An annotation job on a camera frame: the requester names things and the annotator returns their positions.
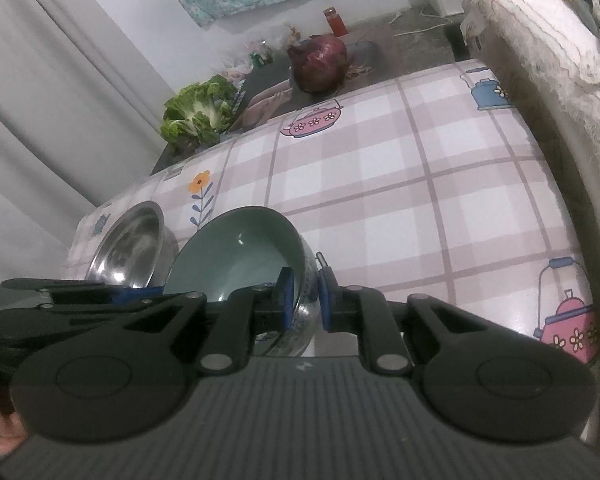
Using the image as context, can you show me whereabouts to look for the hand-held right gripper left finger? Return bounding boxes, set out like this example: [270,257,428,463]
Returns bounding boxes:
[122,266,297,377]

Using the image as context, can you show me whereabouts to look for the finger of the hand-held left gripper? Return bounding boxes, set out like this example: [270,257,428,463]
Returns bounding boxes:
[1,277,124,297]
[0,287,166,347]

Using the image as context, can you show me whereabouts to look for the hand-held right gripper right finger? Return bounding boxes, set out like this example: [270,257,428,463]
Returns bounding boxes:
[316,253,487,377]

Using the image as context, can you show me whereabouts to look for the steel bowl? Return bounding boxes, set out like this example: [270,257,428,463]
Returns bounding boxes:
[85,201,181,292]

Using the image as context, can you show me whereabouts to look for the green ceramic bowl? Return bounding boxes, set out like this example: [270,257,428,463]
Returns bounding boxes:
[162,206,322,359]

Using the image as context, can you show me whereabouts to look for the green leafy cabbage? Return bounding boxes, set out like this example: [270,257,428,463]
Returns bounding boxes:
[160,75,239,154]

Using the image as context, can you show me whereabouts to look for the white curtain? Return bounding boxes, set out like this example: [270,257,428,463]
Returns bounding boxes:
[0,0,172,281]

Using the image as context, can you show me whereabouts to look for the white plastic bag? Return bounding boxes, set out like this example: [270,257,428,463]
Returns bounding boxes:
[220,25,301,82]

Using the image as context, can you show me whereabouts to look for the dark red round fruit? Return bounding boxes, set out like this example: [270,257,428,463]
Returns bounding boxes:
[286,35,350,94]

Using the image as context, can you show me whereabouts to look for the red jar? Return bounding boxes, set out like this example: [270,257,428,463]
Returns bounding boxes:
[323,7,347,37]

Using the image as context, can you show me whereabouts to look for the cardboard box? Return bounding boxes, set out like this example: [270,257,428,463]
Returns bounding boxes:
[457,7,503,68]

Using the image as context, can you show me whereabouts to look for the cream sofa with cushions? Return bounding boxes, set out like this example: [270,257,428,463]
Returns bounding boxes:
[427,0,600,192]

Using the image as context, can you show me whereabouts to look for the white cable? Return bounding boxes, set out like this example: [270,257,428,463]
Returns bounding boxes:
[390,5,454,39]

